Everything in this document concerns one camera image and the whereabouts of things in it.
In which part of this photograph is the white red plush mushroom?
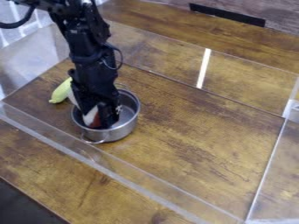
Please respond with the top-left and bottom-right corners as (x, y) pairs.
(69, 89), (102, 129)

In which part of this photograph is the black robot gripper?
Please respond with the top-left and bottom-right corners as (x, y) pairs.
(70, 47), (122, 129)

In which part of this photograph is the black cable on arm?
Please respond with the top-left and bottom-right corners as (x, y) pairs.
(0, 0), (125, 72)

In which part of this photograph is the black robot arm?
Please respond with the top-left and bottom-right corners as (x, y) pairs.
(14, 0), (121, 129)

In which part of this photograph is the clear acrylic enclosure wall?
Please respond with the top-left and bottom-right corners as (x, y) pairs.
(0, 11), (299, 224)

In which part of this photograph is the black strip on wall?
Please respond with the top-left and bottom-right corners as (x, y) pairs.
(190, 3), (267, 27)

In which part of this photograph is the silver metal pot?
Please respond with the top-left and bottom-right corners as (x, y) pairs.
(71, 83), (142, 144)

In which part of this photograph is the yellow handled metal utensil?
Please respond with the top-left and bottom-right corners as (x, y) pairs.
(50, 78), (73, 104)

